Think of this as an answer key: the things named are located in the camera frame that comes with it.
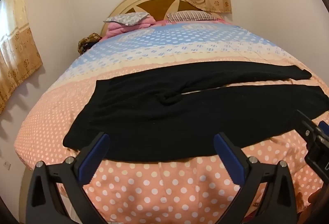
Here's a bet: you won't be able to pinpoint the brown patterned bag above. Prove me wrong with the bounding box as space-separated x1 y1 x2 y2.
78 33 101 55

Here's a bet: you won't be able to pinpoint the polka dot bedspread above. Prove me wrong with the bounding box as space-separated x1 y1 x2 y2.
14 19 329 224

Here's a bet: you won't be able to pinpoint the black pants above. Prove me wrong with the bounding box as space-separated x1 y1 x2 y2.
63 61 329 163

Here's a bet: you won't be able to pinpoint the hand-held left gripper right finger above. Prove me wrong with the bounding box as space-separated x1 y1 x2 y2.
214 132 305 224

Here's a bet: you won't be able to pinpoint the grey floral pillow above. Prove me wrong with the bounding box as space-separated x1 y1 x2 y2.
103 12 150 26

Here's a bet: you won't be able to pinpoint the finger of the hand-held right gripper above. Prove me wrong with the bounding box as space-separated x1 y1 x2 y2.
295 110 329 144

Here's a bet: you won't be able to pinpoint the striped pillow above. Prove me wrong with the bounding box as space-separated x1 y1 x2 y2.
167 10 218 22

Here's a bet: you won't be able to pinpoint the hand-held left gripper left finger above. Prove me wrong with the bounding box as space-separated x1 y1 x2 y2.
26 132 111 224

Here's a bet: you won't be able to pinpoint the cream wooden headboard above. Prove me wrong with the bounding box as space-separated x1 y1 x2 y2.
100 0 203 37

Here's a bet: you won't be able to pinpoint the pink folded blanket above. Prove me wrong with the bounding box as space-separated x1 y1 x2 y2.
99 16 169 40

